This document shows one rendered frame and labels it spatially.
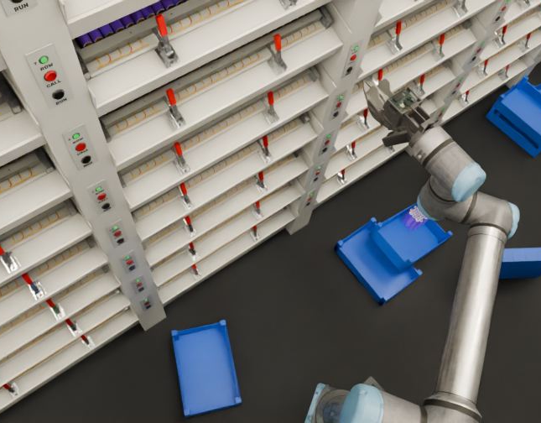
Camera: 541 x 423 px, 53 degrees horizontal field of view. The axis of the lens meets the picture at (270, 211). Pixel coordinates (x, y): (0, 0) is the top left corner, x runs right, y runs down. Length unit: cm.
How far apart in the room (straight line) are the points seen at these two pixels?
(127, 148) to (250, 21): 35
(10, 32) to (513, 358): 208
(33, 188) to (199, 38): 43
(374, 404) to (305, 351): 102
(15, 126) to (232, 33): 42
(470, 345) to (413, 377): 99
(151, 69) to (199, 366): 134
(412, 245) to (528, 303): 53
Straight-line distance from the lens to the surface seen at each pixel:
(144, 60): 102
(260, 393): 211
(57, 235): 130
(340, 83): 150
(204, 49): 105
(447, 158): 130
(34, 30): 83
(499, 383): 236
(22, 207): 114
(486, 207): 142
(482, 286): 132
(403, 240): 233
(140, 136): 116
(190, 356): 213
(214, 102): 121
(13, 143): 98
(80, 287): 165
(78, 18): 85
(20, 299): 148
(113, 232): 136
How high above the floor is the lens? 209
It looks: 63 degrees down
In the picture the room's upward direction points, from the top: 10 degrees clockwise
